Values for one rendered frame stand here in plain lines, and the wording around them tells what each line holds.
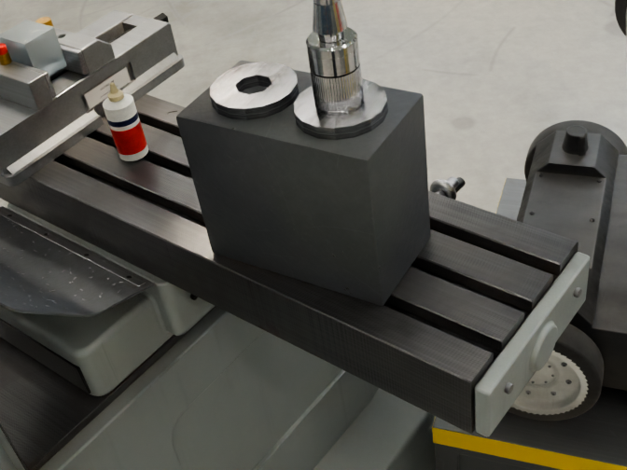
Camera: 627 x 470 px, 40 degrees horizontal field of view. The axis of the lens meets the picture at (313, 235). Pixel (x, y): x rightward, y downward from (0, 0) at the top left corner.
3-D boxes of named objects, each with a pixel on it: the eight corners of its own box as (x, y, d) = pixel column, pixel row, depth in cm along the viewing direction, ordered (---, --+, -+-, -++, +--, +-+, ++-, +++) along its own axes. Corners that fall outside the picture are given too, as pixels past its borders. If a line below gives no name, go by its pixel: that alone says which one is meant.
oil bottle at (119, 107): (134, 142, 119) (113, 72, 112) (155, 149, 117) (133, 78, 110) (113, 157, 117) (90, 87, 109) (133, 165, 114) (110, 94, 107)
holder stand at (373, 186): (268, 192, 106) (238, 47, 93) (432, 236, 96) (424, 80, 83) (211, 254, 99) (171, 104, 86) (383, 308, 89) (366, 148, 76)
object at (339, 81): (369, 89, 83) (363, 34, 79) (356, 116, 80) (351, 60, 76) (322, 87, 85) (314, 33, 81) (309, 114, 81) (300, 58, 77)
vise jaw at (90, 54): (59, 42, 130) (50, 18, 127) (116, 58, 123) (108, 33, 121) (28, 61, 126) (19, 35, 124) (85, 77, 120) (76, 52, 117)
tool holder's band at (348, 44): (363, 34, 79) (362, 24, 79) (351, 60, 76) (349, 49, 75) (314, 33, 81) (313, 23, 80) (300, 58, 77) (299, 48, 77)
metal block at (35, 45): (39, 57, 124) (25, 19, 120) (67, 65, 121) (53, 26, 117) (11, 75, 121) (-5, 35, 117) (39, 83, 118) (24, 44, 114)
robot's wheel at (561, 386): (599, 408, 139) (610, 323, 126) (595, 433, 136) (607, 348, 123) (475, 385, 146) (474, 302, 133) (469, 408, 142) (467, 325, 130)
